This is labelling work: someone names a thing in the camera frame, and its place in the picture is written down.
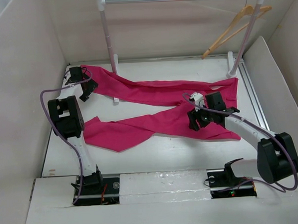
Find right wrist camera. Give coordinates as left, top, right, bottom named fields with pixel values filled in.
left=189, top=92, right=205, bottom=106

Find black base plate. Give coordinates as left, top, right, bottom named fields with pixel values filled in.
left=204, top=169, right=257, bottom=199
left=73, top=176, right=120, bottom=206

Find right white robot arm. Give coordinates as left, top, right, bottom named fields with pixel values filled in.
left=183, top=92, right=298, bottom=186

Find wooden clothes hanger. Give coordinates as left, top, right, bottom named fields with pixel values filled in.
left=199, top=4, right=275, bottom=60

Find white clothes rack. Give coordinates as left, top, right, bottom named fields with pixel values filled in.
left=96, top=0, right=264, bottom=78

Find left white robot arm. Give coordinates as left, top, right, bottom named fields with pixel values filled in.
left=47, top=67, right=104, bottom=193

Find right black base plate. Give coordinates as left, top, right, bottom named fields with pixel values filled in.
left=204, top=169, right=257, bottom=199

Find pink trousers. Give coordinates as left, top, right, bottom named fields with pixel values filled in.
left=79, top=57, right=243, bottom=154

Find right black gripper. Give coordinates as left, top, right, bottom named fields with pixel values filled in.
left=187, top=101, right=215, bottom=131

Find white foam block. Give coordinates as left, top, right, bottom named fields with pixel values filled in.
left=119, top=169, right=211, bottom=204

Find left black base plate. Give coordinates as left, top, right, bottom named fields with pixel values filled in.
left=73, top=176, right=120, bottom=206

